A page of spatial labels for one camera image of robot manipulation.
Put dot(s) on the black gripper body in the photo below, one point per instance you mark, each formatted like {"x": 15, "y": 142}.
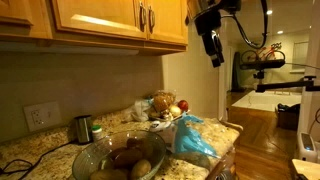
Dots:
{"x": 213, "y": 43}

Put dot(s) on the blue clear plastic potato bag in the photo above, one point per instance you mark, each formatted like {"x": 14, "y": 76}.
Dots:
{"x": 190, "y": 136}

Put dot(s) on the clear glass bowl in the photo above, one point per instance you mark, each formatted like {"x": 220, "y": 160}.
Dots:
{"x": 86, "y": 160}

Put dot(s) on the black hanging bag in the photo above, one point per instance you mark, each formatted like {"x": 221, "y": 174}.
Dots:
{"x": 236, "y": 73}

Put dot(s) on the red bicycle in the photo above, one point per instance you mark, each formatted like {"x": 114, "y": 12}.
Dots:
{"x": 263, "y": 53}

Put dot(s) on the red apple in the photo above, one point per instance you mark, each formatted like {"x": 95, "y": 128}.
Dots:
{"x": 183, "y": 105}

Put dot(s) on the white table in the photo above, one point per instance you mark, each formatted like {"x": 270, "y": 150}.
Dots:
{"x": 266, "y": 100}

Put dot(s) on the recessed ceiling light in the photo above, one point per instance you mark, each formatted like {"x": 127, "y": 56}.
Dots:
{"x": 280, "y": 32}
{"x": 269, "y": 12}

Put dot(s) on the yellow onion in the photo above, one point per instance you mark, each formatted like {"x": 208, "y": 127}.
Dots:
{"x": 175, "y": 111}

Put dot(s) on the white fruit tray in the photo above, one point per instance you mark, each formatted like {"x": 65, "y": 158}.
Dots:
{"x": 166, "y": 118}

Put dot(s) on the white room window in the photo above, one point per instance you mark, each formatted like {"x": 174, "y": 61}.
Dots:
{"x": 300, "y": 55}

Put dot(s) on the white plastic bag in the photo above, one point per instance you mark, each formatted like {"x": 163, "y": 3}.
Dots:
{"x": 140, "y": 110}

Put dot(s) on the black bin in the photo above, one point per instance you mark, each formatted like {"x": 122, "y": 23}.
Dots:
{"x": 288, "y": 116}

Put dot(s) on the wooden lower cabinet front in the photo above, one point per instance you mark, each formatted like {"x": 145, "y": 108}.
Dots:
{"x": 223, "y": 165}

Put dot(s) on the brown potato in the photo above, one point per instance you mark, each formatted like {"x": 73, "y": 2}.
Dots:
{"x": 140, "y": 168}
{"x": 108, "y": 174}
{"x": 128, "y": 158}
{"x": 140, "y": 145}

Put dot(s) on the wooden upper cabinets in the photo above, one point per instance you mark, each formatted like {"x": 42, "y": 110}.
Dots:
{"x": 96, "y": 16}

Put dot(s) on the white appliance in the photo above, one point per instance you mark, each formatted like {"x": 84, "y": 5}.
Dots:
{"x": 306, "y": 148}

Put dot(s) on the small green-capped bottle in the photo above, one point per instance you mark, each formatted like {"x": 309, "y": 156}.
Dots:
{"x": 97, "y": 133}

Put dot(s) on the light wooden board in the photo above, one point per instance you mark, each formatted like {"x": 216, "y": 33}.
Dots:
{"x": 308, "y": 168}

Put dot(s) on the stainless steel cup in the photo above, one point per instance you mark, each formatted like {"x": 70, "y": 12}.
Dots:
{"x": 83, "y": 129}

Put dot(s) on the black stereo camera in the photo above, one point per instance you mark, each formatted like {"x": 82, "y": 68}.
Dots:
{"x": 263, "y": 65}

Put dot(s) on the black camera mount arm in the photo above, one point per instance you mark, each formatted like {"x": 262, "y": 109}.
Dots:
{"x": 286, "y": 85}

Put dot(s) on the white wall outlet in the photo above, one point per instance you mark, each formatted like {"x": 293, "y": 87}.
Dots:
{"x": 41, "y": 116}

